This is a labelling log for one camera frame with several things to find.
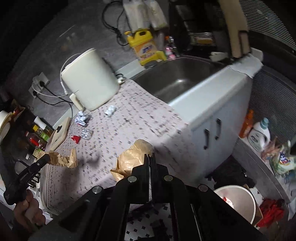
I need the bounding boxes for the brown paper bag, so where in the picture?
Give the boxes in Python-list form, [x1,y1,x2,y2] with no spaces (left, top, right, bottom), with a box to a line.
[110,139,153,182]

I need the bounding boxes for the silver pill blister pack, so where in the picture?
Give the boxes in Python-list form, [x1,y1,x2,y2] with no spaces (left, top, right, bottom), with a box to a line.
[81,129,93,140]

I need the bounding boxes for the small red paper scrap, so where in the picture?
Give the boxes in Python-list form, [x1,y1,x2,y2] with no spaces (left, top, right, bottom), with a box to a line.
[71,135,81,144]

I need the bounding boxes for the small white wrapper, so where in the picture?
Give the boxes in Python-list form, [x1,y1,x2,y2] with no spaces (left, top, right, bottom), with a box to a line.
[104,105,117,117]

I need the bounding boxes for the white printed paper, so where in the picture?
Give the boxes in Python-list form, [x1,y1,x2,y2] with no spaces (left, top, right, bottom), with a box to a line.
[74,111,91,127]

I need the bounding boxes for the colourful snack wrapper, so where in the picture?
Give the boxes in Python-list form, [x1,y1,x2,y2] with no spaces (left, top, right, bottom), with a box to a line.
[48,148,78,168]

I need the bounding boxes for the white paper trash bucket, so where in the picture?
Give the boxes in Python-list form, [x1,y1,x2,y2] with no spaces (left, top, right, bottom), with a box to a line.
[214,185,256,224]

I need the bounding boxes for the person's left hand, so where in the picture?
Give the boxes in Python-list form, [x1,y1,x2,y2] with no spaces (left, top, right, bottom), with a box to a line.
[14,189,46,232]

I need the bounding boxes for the red cap sauce bottle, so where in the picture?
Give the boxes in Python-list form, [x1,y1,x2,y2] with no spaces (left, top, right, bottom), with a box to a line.
[25,131,47,151]

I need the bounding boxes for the patterned pink table cloth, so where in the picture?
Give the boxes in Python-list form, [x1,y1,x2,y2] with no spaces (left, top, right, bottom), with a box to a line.
[41,80,194,214]

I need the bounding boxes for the green label oil bottle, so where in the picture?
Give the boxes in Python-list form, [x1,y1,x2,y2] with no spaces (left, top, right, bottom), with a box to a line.
[33,124,54,142]

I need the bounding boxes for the white bowl on shelf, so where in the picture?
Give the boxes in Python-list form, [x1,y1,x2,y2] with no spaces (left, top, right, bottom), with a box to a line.
[0,110,13,143]

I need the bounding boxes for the white cabinet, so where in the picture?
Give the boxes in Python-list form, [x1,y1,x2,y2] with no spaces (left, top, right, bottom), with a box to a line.
[169,67,252,182]

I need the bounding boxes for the orange spray bottle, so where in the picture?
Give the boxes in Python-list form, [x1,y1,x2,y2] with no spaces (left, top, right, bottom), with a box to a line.
[239,109,254,138]

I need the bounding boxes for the stainless steel sink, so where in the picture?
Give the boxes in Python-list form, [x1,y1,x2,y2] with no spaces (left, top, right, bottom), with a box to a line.
[132,56,225,103]

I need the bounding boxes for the white laundry detergent bottle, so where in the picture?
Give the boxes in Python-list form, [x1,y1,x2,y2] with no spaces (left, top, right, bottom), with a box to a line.
[247,118,270,152]

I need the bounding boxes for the red plastic bag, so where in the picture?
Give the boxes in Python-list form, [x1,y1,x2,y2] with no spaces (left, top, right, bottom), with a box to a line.
[257,198,285,228]

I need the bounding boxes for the cream air fryer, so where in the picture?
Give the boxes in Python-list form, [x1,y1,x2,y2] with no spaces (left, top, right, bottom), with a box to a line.
[61,48,119,111]

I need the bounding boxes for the green white refill pouch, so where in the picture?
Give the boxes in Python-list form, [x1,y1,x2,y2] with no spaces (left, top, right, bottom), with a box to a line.
[270,141,295,175]

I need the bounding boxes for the yellow sponge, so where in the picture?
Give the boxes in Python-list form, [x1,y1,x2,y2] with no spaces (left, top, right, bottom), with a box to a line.
[156,51,167,62]

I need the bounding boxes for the small pink bottle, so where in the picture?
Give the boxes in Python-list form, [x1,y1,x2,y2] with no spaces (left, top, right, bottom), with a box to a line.
[165,36,177,60]

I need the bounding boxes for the yellow dish soap bottle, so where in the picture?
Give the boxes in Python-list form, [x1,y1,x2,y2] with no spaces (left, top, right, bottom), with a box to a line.
[125,29,161,66]

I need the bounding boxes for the white cloth on counter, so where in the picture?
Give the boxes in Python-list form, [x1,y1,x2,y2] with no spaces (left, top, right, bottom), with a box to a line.
[228,54,263,78]

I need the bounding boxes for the black dish rack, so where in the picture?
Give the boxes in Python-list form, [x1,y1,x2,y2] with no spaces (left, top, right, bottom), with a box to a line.
[169,1,236,62]

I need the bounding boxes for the hanging plastic bags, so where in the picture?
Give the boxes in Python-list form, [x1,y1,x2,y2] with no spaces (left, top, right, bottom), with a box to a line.
[122,1,168,33]

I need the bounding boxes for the wooden cutting board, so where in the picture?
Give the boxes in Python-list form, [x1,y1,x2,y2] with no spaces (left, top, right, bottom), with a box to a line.
[219,0,251,59]

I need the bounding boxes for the white power cable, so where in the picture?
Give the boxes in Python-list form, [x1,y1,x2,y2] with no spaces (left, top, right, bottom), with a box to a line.
[32,53,82,103]

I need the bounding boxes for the black power cable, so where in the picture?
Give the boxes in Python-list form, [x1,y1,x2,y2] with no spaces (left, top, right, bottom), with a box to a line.
[34,81,75,126]

